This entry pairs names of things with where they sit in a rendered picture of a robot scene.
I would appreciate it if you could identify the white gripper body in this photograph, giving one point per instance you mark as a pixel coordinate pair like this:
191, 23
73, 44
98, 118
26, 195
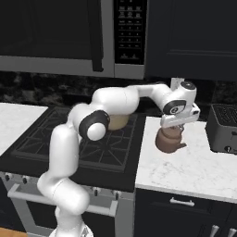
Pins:
172, 121

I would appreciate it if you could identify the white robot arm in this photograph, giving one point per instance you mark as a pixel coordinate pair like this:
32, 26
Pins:
64, 145

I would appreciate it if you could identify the brown kettle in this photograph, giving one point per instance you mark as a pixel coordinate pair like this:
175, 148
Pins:
168, 142

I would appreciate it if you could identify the black stove knob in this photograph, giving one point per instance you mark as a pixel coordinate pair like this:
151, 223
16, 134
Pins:
97, 191
7, 177
117, 194
25, 179

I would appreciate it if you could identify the grey toaster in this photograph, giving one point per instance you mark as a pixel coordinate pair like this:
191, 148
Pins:
222, 129

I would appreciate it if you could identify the beige pot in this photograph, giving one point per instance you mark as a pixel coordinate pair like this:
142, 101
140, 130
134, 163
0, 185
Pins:
118, 122

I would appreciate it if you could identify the black gas hob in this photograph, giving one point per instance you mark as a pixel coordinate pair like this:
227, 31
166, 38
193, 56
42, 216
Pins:
117, 154

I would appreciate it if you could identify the dark navy drawer front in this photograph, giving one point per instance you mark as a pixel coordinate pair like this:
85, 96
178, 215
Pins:
154, 200

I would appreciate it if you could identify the silver black microwave oven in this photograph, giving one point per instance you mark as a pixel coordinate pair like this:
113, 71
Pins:
61, 34

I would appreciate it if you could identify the silver oven door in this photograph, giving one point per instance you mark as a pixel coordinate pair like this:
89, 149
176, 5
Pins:
34, 216

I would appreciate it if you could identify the dark navy base cupboard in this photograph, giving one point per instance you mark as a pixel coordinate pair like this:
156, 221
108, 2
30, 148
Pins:
3, 206

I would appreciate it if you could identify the white wall socket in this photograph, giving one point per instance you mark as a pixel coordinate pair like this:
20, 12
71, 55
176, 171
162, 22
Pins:
176, 83

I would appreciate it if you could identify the dark navy wall cupboard door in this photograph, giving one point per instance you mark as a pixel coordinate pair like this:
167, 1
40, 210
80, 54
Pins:
191, 37

